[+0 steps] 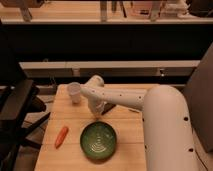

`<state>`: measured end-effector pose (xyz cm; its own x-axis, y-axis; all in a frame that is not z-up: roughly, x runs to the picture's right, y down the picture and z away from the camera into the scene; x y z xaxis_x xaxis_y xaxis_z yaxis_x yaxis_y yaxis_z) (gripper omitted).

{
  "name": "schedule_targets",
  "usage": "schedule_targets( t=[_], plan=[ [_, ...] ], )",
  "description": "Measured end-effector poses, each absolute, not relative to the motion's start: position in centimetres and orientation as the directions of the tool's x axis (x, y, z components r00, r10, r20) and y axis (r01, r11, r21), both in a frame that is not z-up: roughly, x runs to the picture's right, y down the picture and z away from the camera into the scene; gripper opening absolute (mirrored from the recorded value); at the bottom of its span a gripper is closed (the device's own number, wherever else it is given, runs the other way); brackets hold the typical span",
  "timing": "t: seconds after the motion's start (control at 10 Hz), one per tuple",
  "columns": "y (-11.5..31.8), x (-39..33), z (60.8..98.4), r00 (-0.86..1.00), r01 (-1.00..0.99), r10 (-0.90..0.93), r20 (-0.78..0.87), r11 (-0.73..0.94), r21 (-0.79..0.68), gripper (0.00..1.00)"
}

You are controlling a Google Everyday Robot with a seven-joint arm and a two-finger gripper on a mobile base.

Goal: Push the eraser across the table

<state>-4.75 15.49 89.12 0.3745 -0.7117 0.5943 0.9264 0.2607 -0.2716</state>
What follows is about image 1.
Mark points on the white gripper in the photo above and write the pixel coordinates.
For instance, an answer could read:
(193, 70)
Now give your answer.
(96, 107)

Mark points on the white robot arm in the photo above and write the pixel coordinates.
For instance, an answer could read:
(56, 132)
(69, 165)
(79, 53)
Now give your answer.
(167, 129)

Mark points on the white paper cup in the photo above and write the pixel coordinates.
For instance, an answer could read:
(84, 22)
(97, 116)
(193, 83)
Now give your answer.
(74, 91)

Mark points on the green bowl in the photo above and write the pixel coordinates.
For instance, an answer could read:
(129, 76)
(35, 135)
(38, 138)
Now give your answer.
(98, 141)

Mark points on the orange carrot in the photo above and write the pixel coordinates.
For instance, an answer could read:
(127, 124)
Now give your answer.
(61, 136)

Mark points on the grey metal rail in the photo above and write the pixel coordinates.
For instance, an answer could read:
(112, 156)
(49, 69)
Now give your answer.
(109, 68)

